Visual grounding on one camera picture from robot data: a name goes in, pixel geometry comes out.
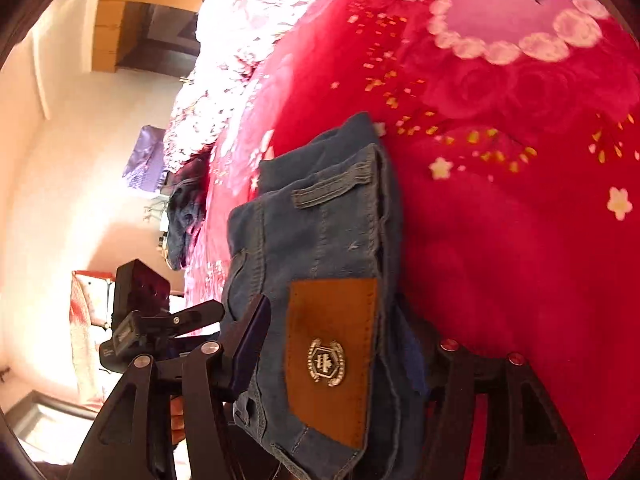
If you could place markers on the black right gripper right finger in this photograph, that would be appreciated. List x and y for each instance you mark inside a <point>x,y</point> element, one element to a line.
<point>494,412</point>

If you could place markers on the blue denim jeans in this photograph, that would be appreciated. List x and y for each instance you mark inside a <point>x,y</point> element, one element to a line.
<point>339,388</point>

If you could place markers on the person's left hand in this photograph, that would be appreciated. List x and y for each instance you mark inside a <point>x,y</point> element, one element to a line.
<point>177,425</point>

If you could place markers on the wooden side table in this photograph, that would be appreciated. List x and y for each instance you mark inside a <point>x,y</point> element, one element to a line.
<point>155,213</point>

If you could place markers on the dark fuzzy garment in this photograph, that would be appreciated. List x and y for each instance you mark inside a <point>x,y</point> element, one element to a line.
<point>186,208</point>

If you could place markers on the wooden wardrobe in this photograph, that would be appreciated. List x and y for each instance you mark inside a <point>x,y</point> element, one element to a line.
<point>145,15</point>

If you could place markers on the folded floral quilt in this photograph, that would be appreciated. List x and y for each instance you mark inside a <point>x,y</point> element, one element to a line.
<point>235,36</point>

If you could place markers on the red floral rose blanket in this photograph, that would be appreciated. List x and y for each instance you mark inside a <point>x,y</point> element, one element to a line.
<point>513,128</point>

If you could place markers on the black camera box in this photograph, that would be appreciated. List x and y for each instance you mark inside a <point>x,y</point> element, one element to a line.
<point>138,288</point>

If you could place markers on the purple cloth on wall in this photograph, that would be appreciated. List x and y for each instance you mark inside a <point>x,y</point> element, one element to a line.
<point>145,170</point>

